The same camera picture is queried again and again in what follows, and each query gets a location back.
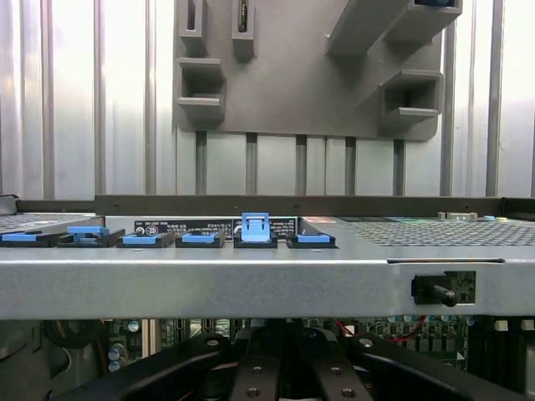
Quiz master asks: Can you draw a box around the white PCI expansion slot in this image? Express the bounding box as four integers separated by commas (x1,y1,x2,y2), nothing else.
139,317,152,359

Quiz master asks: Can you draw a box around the loose green RAM stick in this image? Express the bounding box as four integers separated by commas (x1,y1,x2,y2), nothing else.
238,0,252,33

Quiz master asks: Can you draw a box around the grey plastic parts rack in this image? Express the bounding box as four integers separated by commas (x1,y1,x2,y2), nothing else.
172,0,466,144

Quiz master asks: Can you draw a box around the black open PC case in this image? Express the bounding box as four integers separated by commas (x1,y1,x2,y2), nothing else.
0,192,535,401

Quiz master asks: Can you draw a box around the green motherboard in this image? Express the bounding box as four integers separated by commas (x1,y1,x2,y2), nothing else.
106,316,535,373

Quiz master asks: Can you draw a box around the black sleeved wire bundle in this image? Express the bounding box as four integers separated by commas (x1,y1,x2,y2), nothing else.
41,319,108,350

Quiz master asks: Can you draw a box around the red black twisted wire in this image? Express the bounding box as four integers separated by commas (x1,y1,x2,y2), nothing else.
333,316,428,348

